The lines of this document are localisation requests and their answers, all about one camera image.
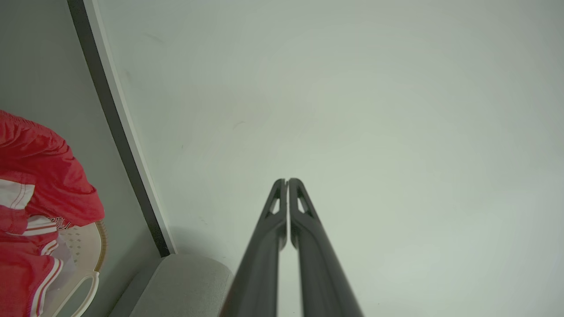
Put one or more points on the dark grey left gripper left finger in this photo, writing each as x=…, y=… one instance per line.
x=260, y=273

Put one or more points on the red garment with white trim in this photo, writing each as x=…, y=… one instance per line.
x=39, y=171

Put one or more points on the cream laundry basket brown rim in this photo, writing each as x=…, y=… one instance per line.
x=90, y=251

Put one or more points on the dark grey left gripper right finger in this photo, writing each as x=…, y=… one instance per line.
x=321, y=277

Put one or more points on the dark skirting board white edge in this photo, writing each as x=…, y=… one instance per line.
x=116, y=127

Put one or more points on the grey fabric sofa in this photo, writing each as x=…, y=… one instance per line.
x=180, y=286

